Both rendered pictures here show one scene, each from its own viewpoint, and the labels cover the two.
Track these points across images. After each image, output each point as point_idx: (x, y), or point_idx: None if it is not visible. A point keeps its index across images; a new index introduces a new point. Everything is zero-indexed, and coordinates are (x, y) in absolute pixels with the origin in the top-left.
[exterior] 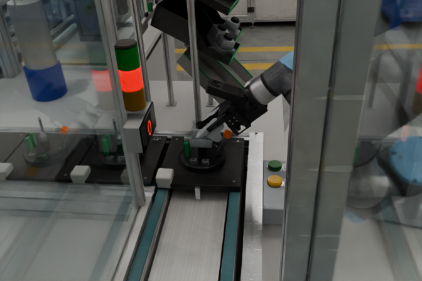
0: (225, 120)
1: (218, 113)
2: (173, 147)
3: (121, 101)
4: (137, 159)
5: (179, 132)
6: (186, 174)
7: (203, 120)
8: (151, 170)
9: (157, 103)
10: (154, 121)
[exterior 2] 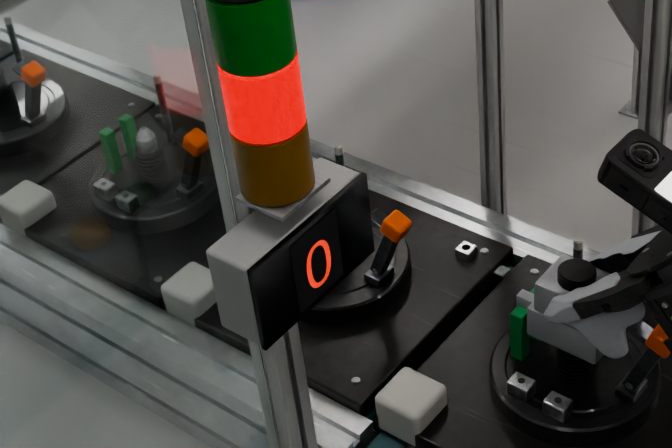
0: (643, 300)
1: (633, 263)
2: (505, 297)
3: (230, 158)
4: (289, 340)
5: (562, 246)
6: (484, 418)
7: (596, 259)
8: (387, 361)
9: (597, 93)
10: (364, 238)
